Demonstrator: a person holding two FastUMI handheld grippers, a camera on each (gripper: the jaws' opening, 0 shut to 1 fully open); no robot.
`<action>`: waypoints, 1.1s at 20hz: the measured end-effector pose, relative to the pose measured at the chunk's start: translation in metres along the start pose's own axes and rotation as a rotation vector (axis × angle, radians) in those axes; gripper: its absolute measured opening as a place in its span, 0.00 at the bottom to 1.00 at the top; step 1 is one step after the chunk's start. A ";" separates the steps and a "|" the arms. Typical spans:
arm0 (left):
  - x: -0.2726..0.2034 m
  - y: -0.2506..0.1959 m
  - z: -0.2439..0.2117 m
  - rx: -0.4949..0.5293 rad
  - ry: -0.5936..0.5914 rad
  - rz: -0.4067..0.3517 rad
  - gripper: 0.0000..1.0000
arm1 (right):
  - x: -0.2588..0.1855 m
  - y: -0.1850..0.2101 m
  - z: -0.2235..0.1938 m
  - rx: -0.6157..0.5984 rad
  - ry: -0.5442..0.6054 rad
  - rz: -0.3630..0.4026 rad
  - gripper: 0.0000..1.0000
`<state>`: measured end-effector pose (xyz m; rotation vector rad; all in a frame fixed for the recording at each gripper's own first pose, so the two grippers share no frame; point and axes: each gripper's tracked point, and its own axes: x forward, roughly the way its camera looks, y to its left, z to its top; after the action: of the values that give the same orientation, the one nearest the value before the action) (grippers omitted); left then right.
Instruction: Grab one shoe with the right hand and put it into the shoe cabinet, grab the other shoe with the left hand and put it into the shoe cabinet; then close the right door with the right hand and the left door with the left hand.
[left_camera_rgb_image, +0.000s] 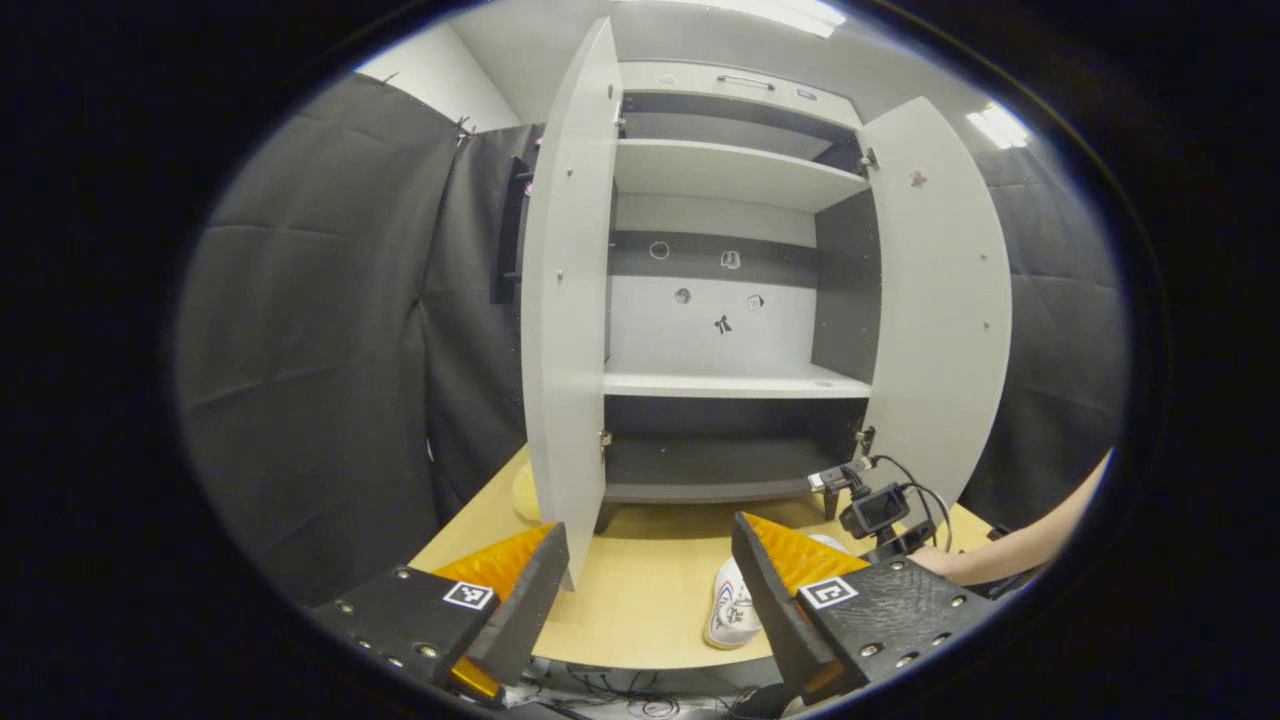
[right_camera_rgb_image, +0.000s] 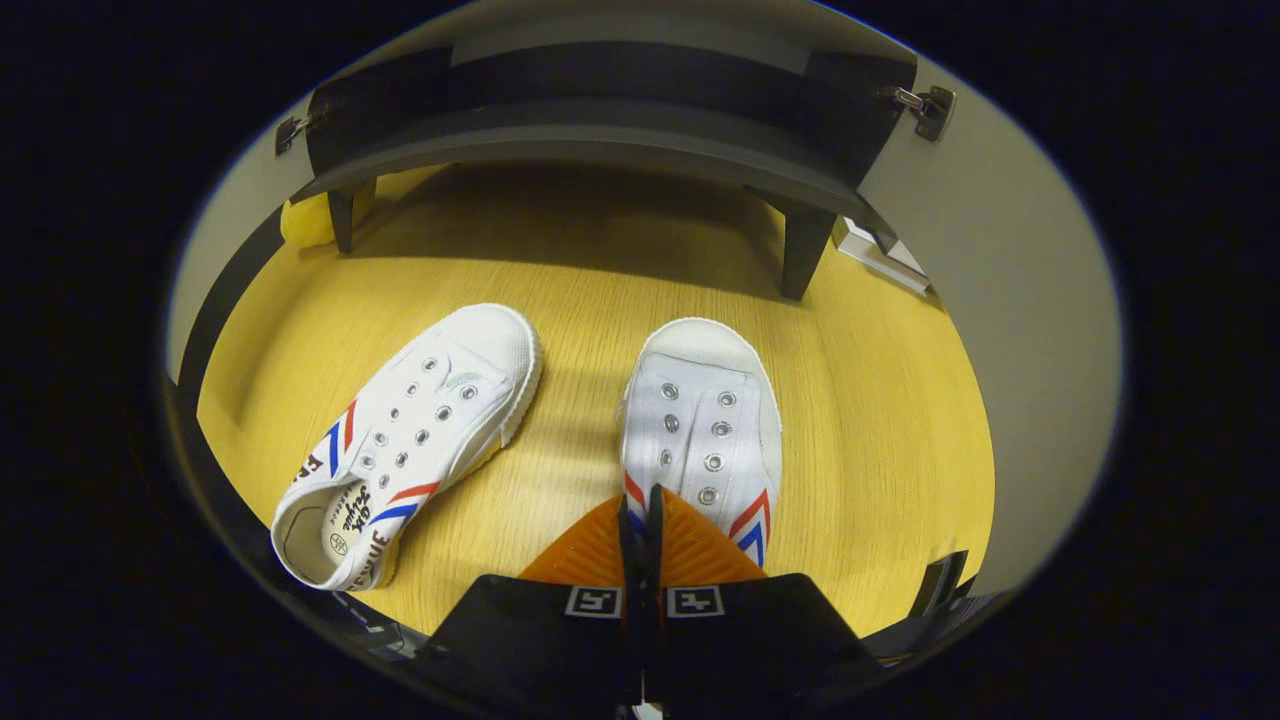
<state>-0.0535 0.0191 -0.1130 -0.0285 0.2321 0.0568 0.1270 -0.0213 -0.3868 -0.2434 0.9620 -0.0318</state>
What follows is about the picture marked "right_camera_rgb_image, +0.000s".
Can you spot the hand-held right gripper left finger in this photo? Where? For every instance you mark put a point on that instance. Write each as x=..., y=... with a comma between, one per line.
x=560, y=640

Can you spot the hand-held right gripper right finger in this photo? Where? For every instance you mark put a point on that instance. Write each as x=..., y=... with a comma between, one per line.
x=740, y=640

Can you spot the white canvas shoe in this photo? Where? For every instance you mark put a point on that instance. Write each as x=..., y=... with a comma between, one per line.
x=700, y=400
x=430, y=420

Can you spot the grey cabinet door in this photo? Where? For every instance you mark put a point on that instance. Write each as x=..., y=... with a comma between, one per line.
x=215, y=260
x=1030, y=350

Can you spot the grey shoe cabinet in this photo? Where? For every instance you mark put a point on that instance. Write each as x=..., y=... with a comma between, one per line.
x=600, y=130

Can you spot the yellow plush toy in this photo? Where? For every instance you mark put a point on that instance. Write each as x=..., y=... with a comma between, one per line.
x=305, y=222

